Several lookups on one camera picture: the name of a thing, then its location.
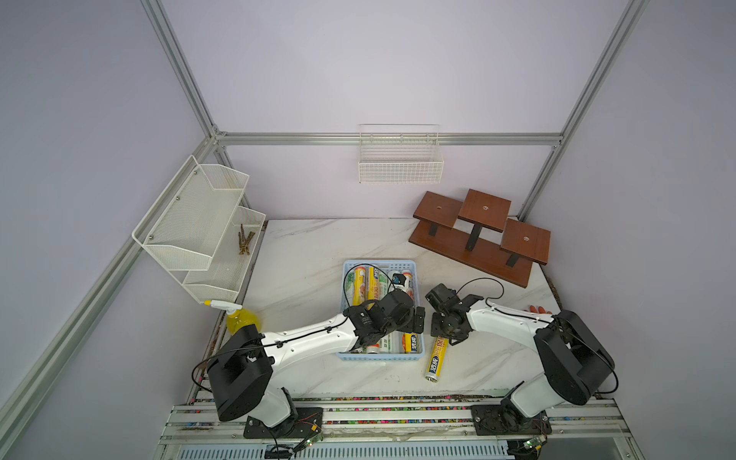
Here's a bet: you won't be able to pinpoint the yellow wrap roll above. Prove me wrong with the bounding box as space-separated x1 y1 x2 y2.
425 337 449 383
401 269 420 355
366 264 388 300
350 266 367 306

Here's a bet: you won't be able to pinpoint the white green wrap roll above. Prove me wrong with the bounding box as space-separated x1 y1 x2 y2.
365 343 390 355

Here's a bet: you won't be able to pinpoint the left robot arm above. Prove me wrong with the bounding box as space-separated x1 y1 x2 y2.
202 289 426 427

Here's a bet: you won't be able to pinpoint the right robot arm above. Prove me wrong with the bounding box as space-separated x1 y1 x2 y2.
425 284 615 421

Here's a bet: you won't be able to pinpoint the light blue plastic basket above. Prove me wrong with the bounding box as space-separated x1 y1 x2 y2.
337 260 427 361

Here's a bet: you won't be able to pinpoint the brown wooden tiered stand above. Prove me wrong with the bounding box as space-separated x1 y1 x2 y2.
409 189 551 288

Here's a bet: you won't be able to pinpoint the yellow spray bottle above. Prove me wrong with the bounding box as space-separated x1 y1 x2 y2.
204 300 262 335

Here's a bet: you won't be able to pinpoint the brown sticks in shelf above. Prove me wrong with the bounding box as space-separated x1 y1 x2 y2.
238 224 255 255

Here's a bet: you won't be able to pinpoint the white mesh two-tier shelf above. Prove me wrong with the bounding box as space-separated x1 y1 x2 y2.
131 156 266 304

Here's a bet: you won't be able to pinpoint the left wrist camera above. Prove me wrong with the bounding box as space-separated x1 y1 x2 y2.
390 271 411 291

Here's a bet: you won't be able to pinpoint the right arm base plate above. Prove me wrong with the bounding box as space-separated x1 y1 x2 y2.
471 404 552 436

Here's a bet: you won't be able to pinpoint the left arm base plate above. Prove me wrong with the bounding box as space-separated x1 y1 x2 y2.
243 406 324 440

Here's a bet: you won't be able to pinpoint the white wire wall basket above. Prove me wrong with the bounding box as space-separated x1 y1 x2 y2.
358 124 445 184

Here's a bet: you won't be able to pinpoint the aluminium frame rails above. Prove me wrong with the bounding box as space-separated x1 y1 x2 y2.
1 1 636 455

